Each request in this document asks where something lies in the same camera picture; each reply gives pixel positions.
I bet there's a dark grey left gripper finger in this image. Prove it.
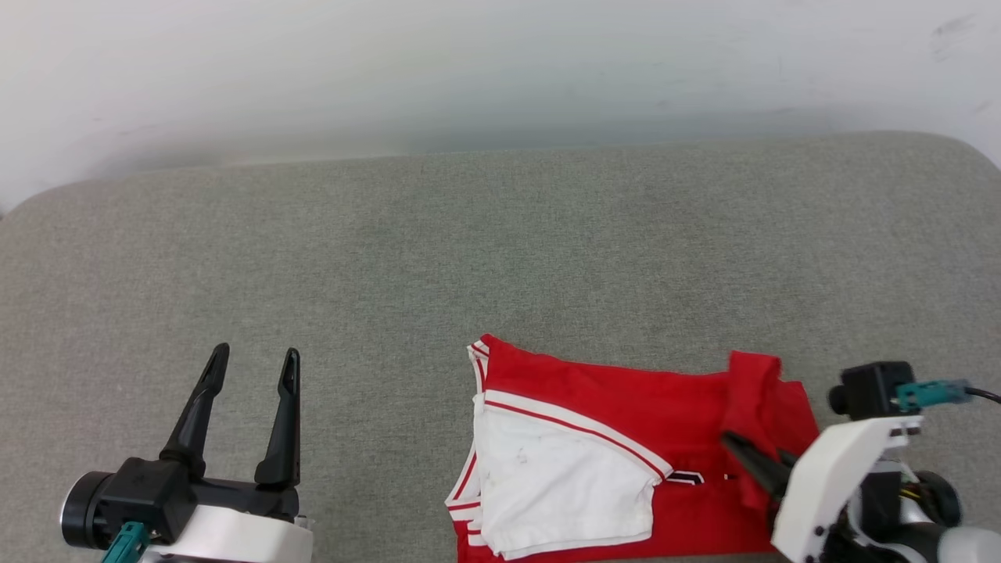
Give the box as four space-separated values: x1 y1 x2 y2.
160 342 231 480
253 348 303 490

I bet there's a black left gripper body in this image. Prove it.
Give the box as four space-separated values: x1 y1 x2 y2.
61 469 303 550

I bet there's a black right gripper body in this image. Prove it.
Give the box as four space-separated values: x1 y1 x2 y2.
820 461 963 563

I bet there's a red and white shirt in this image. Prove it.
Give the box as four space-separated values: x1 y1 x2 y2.
444 334 822 563

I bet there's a grey fabric sofa cushion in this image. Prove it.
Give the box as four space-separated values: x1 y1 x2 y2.
0 131 1001 563

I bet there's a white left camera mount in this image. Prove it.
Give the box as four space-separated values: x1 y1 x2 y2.
141 504 315 563

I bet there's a teal right camera connector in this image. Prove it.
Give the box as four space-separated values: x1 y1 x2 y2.
896 379 971 412

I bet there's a teal camera connector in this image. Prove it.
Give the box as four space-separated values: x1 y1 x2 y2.
896 379 971 412
100 522 151 563

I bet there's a teal left camera connector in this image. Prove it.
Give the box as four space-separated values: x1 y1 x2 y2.
100 522 151 563

